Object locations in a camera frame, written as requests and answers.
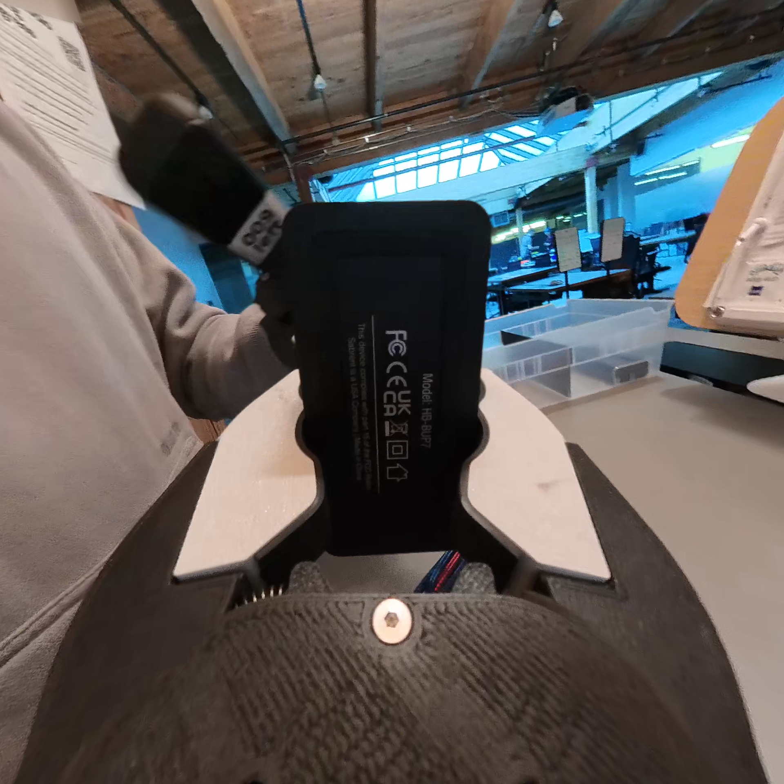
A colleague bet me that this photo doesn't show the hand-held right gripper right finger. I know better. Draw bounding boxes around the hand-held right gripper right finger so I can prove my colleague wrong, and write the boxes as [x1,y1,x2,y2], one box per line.
[462,367,613,583]

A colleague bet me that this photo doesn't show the white printed paper sheet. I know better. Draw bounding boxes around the white printed paper sheet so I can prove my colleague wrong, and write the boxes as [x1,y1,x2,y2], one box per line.
[0,0,146,210]

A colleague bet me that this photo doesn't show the person's left forearm grey sleeve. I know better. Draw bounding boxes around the person's left forearm grey sleeve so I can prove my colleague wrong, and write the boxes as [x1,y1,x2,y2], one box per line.
[138,223,292,425]

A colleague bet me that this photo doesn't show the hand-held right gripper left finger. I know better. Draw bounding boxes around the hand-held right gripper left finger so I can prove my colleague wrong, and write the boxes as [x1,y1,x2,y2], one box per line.
[173,370,325,579]

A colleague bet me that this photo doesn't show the papers on clipboard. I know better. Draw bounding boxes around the papers on clipboard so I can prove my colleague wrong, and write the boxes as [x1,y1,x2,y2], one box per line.
[703,141,784,327]

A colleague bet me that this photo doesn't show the person's grey sweatshirt torso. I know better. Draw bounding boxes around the person's grey sweatshirt torso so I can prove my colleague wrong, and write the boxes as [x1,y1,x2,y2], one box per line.
[0,101,209,784]

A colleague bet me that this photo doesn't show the black flat device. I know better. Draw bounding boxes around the black flat device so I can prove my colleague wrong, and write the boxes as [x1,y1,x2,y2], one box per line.
[660,340,784,393]

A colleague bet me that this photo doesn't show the black usb hub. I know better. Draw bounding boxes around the black usb hub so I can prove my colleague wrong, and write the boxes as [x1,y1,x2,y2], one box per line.
[282,200,492,557]

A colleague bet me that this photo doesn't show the long wooden work table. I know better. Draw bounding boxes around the long wooden work table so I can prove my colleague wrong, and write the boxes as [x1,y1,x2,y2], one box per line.
[488,266,632,314]

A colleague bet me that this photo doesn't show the wooden clipboard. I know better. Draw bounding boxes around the wooden clipboard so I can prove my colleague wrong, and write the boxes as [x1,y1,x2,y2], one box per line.
[674,113,784,341]

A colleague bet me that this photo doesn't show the red blue braided cable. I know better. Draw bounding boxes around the red blue braided cable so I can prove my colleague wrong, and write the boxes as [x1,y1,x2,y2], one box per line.
[414,549,461,594]

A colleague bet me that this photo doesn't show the clear plastic organizer bin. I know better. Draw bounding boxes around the clear plastic organizer bin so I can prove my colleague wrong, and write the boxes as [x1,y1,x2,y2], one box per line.
[484,299,675,411]

